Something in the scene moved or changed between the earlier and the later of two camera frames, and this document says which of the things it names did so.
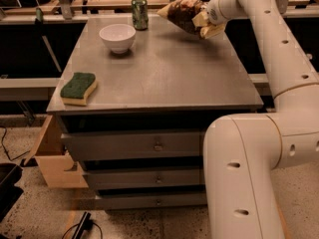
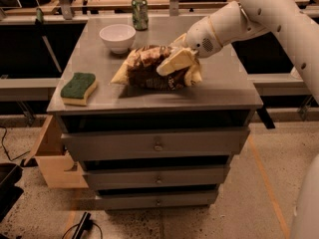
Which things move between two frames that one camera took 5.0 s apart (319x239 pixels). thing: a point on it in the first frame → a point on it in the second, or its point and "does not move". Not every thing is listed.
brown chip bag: x=180 y=12 → x=140 y=70
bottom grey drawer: x=116 y=203 does not move
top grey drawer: x=135 y=144 does not move
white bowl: x=118 y=37 does not move
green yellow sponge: x=78 y=89 does not move
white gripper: x=214 y=14 → x=200 y=39
